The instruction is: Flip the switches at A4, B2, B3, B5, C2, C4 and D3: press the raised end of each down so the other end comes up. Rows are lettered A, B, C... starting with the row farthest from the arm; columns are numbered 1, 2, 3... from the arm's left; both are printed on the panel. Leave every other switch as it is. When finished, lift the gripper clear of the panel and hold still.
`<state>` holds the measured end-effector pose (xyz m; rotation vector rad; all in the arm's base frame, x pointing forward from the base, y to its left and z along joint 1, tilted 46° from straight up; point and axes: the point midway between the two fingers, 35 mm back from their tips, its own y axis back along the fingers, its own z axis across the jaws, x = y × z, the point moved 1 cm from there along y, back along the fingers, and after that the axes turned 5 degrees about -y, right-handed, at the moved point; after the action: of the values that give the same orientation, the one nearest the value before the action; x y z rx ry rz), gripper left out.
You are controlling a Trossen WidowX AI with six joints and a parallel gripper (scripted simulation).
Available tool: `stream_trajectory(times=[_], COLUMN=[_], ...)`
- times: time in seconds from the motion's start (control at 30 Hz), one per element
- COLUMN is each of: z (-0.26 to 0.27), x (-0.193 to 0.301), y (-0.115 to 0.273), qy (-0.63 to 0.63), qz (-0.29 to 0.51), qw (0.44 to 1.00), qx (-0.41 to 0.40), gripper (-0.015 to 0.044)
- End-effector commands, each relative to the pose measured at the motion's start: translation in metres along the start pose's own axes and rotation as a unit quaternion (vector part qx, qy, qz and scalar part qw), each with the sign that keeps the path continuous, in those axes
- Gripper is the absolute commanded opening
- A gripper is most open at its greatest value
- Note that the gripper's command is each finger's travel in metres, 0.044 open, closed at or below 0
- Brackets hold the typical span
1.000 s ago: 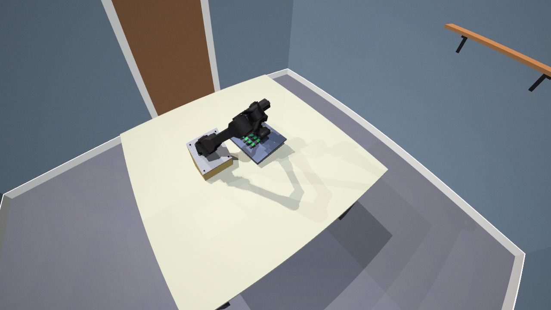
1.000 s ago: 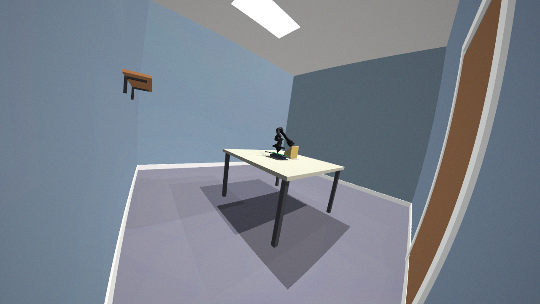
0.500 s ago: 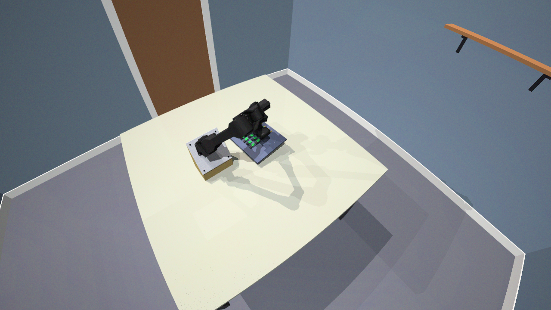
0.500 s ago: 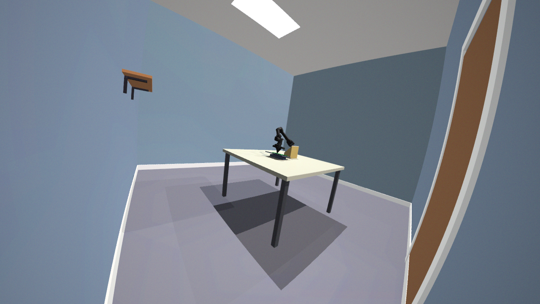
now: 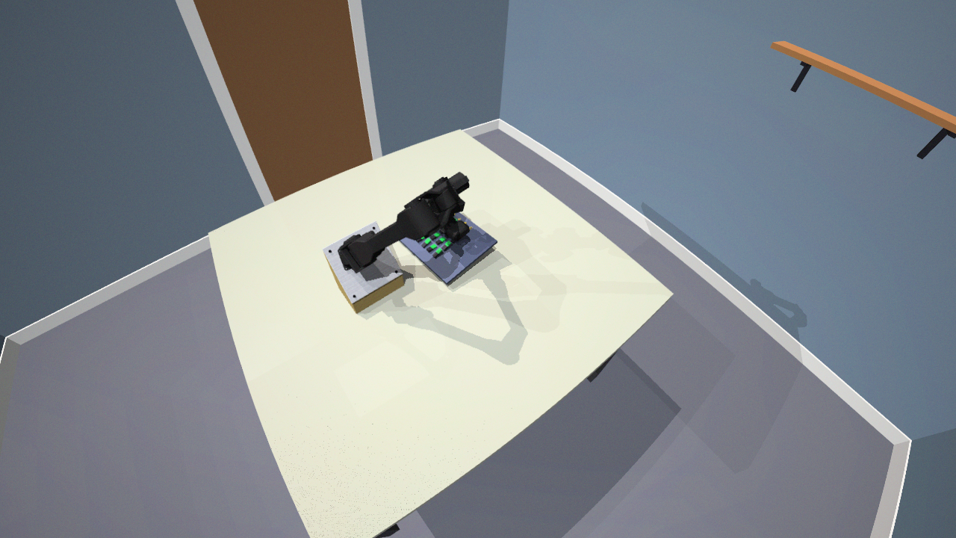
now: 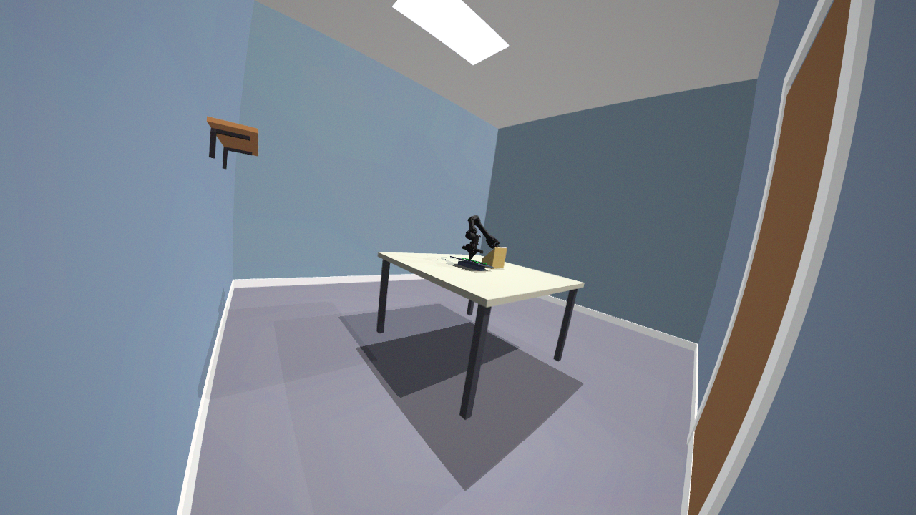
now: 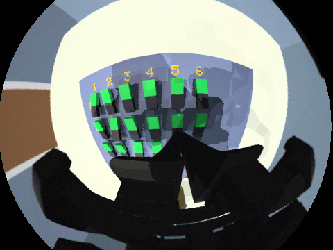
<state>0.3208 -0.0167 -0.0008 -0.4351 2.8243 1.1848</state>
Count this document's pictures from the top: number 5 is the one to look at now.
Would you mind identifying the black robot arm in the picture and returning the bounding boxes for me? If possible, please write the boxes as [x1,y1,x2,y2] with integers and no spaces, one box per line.
[338,172,469,274]

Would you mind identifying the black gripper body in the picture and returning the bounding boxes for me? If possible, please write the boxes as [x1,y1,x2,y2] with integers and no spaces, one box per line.
[432,209,470,241]

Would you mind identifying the blue switch panel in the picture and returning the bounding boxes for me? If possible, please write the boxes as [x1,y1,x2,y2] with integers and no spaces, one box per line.
[400,213,497,284]

